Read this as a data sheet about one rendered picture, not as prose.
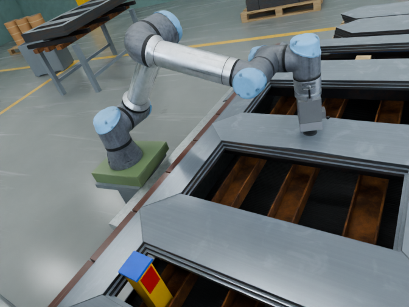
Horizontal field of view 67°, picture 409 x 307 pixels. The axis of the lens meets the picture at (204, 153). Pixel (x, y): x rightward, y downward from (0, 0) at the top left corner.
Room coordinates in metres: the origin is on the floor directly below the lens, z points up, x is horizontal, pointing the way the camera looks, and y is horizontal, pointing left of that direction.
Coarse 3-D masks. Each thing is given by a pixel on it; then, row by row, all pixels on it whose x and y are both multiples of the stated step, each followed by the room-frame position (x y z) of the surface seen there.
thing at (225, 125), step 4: (232, 116) 1.01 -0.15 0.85; (236, 116) 1.01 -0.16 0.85; (224, 120) 1.01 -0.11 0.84; (228, 120) 1.00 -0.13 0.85; (232, 120) 0.99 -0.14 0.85; (236, 120) 0.98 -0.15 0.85; (220, 124) 0.99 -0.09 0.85; (224, 124) 0.98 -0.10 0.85; (228, 124) 0.97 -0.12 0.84; (232, 124) 0.96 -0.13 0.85; (216, 128) 0.97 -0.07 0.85; (220, 128) 0.96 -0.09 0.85; (224, 128) 0.96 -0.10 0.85; (228, 128) 0.95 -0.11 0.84; (220, 132) 0.94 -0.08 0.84; (224, 132) 0.93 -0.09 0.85; (220, 136) 0.91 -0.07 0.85
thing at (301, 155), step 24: (336, 48) 1.33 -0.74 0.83; (360, 48) 1.26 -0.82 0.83; (384, 48) 1.20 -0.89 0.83; (408, 48) 1.13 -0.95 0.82; (264, 96) 1.14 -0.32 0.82; (240, 144) 0.84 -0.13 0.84; (360, 168) 0.58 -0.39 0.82; (384, 168) 0.55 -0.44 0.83; (408, 168) 0.52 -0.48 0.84; (192, 192) 0.70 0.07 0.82; (408, 192) 0.45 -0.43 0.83; (192, 264) 0.45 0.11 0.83; (120, 288) 0.46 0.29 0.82; (240, 288) 0.36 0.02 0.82
